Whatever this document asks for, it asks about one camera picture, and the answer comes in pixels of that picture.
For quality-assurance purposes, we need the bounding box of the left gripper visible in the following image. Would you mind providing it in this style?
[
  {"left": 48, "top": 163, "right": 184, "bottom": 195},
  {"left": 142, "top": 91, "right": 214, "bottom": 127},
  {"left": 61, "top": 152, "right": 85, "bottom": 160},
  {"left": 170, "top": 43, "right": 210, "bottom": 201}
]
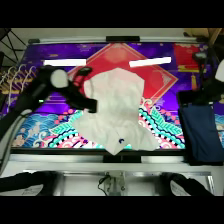
[{"left": 65, "top": 87, "right": 99, "bottom": 114}]

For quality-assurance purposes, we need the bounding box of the white T-shirt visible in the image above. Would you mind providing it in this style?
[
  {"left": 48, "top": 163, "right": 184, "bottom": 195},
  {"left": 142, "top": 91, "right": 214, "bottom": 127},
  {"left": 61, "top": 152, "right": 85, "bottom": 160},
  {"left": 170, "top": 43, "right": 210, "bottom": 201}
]
[{"left": 70, "top": 67, "right": 161, "bottom": 156}]

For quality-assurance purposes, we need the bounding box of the dark blue garment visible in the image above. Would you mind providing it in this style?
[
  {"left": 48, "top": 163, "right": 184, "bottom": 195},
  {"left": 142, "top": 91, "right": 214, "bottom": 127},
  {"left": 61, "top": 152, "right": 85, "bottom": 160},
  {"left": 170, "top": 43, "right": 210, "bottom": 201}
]
[{"left": 177, "top": 99, "right": 224, "bottom": 166}]

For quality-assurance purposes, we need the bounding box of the black cable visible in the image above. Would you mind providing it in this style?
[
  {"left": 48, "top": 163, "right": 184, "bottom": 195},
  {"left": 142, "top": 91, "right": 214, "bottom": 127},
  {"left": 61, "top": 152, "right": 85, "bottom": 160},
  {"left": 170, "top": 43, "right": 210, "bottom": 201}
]
[{"left": 97, "top": 174, "right": 112, "bottom": 195}]

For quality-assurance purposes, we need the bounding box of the silver frame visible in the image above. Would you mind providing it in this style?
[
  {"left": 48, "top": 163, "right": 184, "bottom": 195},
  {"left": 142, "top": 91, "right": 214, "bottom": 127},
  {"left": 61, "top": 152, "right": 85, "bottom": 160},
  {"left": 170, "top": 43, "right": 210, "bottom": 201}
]
[{"left": 0, "top": 150, "right": 224, "bottom": 196}]

